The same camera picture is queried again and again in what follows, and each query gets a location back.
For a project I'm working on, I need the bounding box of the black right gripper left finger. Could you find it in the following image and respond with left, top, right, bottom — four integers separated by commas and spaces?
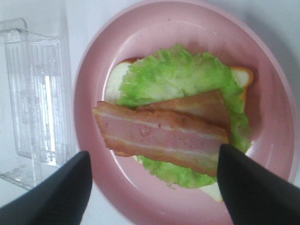
0, 151, 92, 225

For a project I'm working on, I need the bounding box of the pink round plate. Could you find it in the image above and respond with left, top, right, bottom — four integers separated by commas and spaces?
74, 0, 300, 225

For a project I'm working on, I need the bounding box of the green lettuce leaf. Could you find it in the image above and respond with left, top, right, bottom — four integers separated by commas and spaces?
117, 43, 253, 189

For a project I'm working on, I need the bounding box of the clear plastic left tray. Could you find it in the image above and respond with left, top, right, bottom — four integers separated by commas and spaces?
0, 18, 75, 190

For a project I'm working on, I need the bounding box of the bread slice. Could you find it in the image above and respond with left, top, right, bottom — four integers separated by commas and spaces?
104, 58, 254, 202

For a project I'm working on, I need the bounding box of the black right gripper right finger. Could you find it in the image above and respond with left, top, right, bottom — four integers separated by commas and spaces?
217, 144, 300, 225

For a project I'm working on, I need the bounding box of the bacon strip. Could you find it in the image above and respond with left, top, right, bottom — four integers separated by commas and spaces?
136, 90, 231, 135
92, 101, 229, 176

